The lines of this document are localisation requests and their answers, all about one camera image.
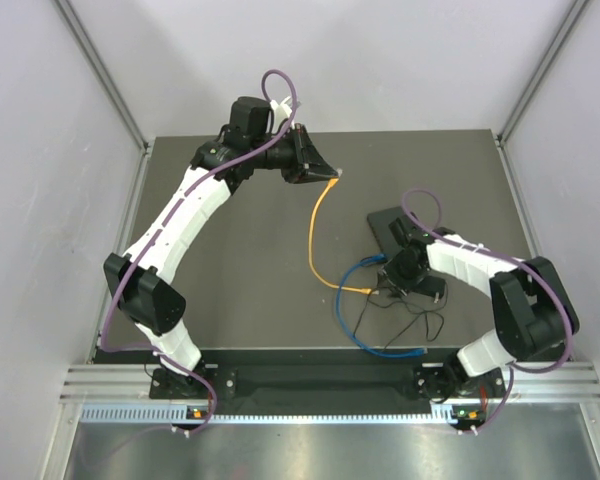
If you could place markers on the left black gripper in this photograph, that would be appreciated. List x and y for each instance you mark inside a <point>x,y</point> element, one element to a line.
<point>304,151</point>

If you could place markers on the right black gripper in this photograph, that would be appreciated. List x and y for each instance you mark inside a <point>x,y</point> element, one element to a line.
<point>392,274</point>

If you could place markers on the black network switch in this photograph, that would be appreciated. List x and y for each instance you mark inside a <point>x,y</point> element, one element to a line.
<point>390,228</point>

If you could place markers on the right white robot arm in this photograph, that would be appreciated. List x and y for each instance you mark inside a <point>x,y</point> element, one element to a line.
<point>531,309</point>

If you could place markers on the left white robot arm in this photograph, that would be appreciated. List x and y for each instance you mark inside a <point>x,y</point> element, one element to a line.
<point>260,135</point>

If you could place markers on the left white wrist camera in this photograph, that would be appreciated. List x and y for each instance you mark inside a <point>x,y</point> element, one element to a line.
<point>282,110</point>

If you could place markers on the grey slotted cable duct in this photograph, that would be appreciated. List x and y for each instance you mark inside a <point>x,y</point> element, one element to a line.
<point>188,415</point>

